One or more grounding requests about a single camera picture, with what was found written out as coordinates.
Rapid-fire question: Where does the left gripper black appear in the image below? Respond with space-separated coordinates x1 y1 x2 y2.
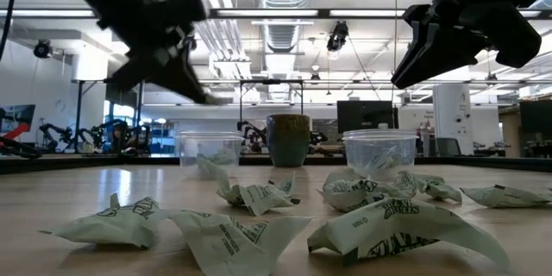
97 16 222 104

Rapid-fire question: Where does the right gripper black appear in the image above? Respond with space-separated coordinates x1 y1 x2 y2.
391 0 543 90

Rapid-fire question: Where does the white building pillar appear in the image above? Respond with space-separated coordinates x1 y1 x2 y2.
432 84 474 156

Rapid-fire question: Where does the clear plastic deli container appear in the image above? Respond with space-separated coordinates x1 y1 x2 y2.
342 128 419 182
177 130 245 181

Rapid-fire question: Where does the black computer monitor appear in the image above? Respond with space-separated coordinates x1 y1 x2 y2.
519 100 552 135
336 100 400 135

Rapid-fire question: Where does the black beam with light strips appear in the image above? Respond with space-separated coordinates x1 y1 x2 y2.
0 7 552 21

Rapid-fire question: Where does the green brown ceramic mug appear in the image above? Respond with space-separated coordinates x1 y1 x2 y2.
265 114 311 168

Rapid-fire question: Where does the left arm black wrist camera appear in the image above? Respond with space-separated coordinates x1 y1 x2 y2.
148 0 208 25

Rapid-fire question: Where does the black hanging camera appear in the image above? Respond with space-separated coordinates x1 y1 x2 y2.
325 20 351 53

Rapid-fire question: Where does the black aluminium table frame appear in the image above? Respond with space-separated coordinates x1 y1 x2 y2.
0 154 552 176

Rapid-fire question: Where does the black background rig frame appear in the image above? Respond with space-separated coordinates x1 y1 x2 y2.
73 78 146 155

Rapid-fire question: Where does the dark wall screen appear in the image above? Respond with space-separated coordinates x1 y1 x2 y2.
0 103 37 139

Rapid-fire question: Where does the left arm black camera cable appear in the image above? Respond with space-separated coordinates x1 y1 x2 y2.
0 0 25 62

